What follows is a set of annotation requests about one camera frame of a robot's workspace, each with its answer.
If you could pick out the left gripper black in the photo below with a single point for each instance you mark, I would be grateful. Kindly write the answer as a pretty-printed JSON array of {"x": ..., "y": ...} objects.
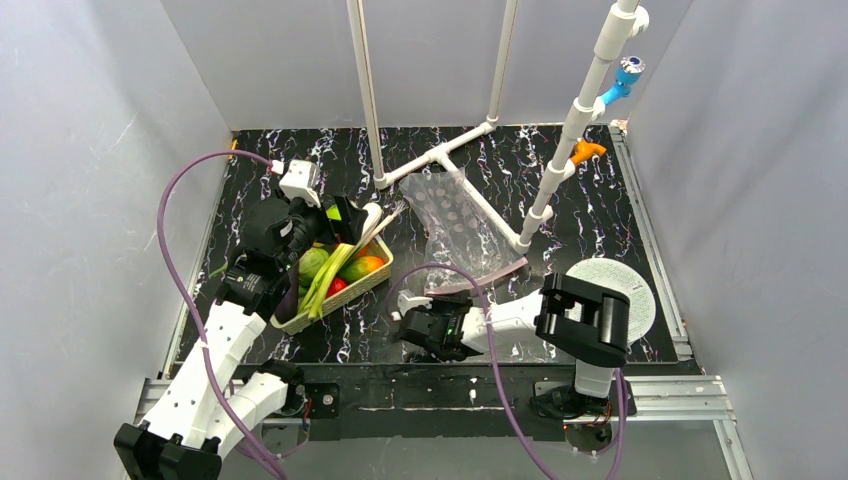
[{"x": 341, "y": 216}]

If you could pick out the cream woven basket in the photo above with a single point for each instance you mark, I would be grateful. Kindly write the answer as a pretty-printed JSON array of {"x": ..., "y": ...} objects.
[{"x": 302, "y": 320}]

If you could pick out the orange clamp fitting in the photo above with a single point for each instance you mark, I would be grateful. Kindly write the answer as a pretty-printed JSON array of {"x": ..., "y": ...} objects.
[{"x": 584, "y": 150}]

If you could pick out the white jointed pipe stand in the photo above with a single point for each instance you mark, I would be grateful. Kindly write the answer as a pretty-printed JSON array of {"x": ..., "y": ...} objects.
[{"x": 625, "y": 20}]

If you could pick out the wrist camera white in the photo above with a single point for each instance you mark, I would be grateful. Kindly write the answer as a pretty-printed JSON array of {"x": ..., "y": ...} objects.
[
  {"x": 299, "y": 180},
  {"x": 407, "y": 301}
]

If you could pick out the blue clamp fitting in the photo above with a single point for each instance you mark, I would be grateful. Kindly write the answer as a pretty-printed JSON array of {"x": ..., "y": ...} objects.
[{"x": 630, "y": 69}]

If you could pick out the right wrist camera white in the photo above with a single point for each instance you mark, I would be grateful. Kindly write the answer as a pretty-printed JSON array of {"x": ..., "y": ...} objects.
[{"x": 407, "y": 301}]

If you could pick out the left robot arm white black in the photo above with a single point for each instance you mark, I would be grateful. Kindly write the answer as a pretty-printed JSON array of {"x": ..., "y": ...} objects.
[{"x": 195, "y": 425}]

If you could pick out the green apple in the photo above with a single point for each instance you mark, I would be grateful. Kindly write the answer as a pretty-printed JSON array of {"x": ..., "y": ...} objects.
[{"x": 333, "y": 213}]

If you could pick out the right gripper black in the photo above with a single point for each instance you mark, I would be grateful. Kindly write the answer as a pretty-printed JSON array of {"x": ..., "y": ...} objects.
[{"x": 416, "y": 326}]

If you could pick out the green onion with white root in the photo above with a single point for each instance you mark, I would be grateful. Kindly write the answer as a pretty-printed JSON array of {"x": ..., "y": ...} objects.
[{"x": 386, "y": 217}]

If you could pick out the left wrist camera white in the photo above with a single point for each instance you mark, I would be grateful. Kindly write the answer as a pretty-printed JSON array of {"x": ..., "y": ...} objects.
[{"x": 299, "y": 180}]

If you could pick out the clear zip top bag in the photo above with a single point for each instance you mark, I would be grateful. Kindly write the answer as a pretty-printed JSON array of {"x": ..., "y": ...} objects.
[{"x": 459, "y": 233}]

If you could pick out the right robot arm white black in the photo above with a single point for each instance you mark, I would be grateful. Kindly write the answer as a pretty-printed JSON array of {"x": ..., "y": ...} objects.
[{"x": 587, "y": 321}]

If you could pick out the orange green mango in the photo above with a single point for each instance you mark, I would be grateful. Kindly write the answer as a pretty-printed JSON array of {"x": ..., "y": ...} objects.
[{"x": 359, "y": 268}]

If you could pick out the red tomato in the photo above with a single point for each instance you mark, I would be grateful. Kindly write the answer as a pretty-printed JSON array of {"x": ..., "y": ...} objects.
[{"x": 337, "y": 285}]

